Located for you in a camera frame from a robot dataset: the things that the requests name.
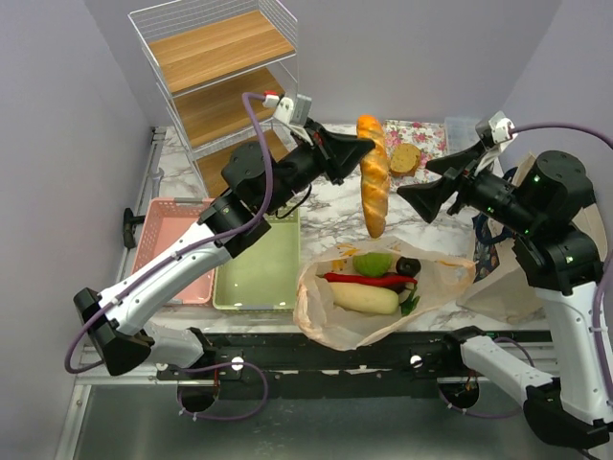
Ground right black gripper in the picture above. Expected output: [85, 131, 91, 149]
[397, 137, 540, 230]

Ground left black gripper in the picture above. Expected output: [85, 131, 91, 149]
[261, 118, 374, 216]

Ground orange baguette bread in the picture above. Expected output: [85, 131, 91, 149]
[356, 114, 391, 239]

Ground green vegetable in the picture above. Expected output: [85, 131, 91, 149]
[352, 252, 393, 278]

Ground red chili pepper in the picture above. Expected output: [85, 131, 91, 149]
[323, 272, 418, 288]

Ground white daikon radish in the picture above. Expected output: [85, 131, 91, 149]
[329, 283, 399, 314]

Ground orange plastic grocery bag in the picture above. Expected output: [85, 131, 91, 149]
[293, 237, 475, 351]

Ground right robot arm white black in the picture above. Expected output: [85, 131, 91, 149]
[397, 149, 612, 450]

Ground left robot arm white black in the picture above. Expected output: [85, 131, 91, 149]
[74, 121, 375, 379]

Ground brown bread slices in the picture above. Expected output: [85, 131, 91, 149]
[390, 144, 421, 177]

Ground floral pattern tray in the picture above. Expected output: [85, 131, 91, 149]
[383, 120, 446, 186]

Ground clear plastic compartment box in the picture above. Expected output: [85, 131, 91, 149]
[444, 117, 480, 154]

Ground dark brown round vegetable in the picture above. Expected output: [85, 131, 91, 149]
[396, 257, 421, 278]

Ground beige canvas tote bag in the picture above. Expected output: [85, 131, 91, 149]
[458, 152, 608, 324]

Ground green plastic basket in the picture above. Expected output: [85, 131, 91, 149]
[213, 210, 301, 311]

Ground pink plastic basket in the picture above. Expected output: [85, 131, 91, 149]
[132, 197, 215, 307]

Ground white wire wooden shelf rack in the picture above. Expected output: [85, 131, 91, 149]
[128, 1, 299, 196]

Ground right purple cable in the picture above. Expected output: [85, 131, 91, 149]
[436, 123, 613, 419]

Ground black metal base rail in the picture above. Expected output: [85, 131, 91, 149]
[152, 328, 552, 402]

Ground black clamp handle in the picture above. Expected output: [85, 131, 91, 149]
[123, 208, 146, 249]

